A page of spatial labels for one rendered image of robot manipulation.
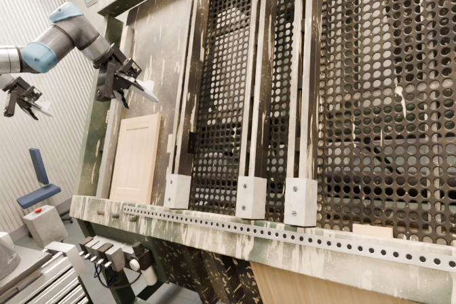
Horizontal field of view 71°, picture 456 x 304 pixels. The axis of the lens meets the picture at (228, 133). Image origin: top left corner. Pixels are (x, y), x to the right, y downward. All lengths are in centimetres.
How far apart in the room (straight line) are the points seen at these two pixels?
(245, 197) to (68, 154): 427
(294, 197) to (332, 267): 19
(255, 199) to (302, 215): 17
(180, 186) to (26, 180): 376
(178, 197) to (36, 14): 444
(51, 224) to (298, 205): 132
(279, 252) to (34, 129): 431
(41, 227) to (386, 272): 153
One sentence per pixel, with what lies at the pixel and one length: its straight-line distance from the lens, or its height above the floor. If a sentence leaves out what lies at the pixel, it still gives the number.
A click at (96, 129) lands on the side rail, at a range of 201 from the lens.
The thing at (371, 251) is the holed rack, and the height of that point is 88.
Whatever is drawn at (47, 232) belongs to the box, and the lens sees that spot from 187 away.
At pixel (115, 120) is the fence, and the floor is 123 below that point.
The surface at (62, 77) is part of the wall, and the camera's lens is 524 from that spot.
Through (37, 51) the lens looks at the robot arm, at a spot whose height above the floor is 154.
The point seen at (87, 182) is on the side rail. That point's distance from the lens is 198.
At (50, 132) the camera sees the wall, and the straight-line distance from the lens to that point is 502.
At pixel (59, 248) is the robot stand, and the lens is 116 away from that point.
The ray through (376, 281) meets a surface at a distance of 86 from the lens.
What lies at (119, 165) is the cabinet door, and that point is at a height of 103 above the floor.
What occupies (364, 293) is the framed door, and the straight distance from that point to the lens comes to 126.
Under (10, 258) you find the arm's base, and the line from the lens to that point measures 108.
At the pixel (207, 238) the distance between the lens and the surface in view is 113.
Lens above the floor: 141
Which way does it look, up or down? 14 degrees down
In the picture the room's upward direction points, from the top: 18 degrees counter-clockwise
